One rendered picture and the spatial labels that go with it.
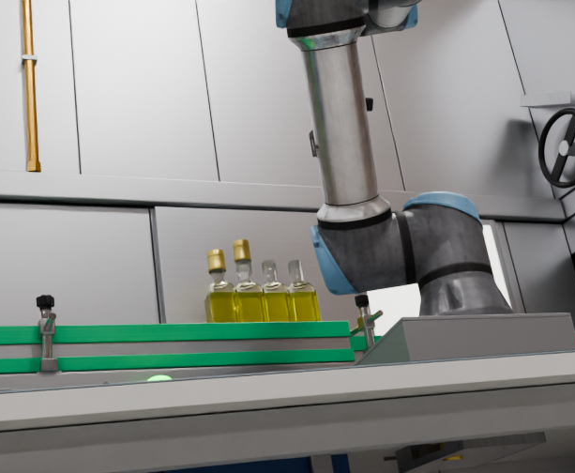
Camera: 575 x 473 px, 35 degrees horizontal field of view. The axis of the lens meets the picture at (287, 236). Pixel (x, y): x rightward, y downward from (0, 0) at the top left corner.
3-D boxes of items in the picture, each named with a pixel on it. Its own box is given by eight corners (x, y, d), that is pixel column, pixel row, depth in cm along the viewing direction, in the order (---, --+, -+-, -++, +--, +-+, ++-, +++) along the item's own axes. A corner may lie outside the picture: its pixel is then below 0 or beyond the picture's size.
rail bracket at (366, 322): (355, 373, 181) (343, 314, 186) (395, 348, 167) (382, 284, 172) (340, 374, 180) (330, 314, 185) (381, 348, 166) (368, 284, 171)
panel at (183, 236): (519, 349, 224) (487, 224, 237) (526, 345, 222) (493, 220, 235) (166, 361, 187) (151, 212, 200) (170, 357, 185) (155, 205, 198)
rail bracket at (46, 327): (59, 376, 149) (55, 299, 154) (68, 363, 143) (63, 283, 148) (35, 377, 147) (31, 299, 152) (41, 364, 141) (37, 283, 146)
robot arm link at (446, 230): (497, 256, 135) (477, 177, 141) (408, 271, 136) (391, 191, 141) (490, 286, 146) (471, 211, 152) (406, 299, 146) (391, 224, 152)
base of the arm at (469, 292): (537, 318, 132) (521, 256, 136) (443, 321, 128) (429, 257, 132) (491, 353, 145) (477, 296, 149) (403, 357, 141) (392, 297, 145)
